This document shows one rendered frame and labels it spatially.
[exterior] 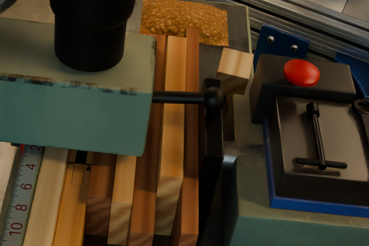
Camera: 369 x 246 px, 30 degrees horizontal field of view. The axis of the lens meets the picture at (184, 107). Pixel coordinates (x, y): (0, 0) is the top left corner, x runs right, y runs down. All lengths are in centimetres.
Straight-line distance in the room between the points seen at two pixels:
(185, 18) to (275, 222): 31
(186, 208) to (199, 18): 31
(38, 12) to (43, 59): 179
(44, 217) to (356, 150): 24
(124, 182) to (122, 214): 2
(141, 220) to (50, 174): 8
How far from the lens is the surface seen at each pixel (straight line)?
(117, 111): 51
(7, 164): 76
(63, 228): 53
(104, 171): 55
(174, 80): 60
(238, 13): 83
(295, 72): 56
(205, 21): 78
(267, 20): 120
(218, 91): 54
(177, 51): 63
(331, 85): 58
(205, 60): 75
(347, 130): 56
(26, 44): 53
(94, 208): 55
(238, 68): 68
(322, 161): 52
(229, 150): 57
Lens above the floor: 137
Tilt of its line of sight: 43 degrees down
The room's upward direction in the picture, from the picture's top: 11 degrees clockwise
